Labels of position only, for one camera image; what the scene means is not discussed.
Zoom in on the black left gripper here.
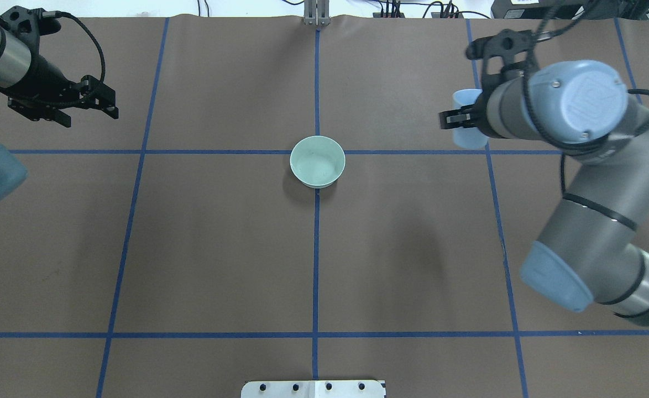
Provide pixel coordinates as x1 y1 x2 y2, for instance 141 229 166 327
0 6 119 128

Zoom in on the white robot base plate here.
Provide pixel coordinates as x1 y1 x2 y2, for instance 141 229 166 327
240 379 388 397

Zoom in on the light green bowl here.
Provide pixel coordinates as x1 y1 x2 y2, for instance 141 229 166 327
289 135 346 189

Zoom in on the light blue plastic cup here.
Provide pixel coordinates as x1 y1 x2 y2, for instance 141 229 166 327
452 88 489 150

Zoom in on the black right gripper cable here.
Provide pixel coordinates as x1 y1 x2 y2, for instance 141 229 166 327
524 0 649 161

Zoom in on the brown paper table mat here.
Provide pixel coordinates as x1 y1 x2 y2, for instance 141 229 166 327
0 15 649 397

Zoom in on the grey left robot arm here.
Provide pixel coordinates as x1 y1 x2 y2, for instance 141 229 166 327
0 7 119 201

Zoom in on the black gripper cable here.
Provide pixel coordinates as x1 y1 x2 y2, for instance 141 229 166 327
524 0 649 161
43 11 107 106

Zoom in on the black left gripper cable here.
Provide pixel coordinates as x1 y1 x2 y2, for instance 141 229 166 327
43 11 107 106

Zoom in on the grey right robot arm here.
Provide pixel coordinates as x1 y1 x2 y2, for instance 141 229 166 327
439 29 649 328

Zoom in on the aluminium frame post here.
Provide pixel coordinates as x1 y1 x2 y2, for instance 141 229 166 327
303 0 331 28

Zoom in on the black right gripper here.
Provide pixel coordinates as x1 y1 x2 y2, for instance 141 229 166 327
438 29 534 130

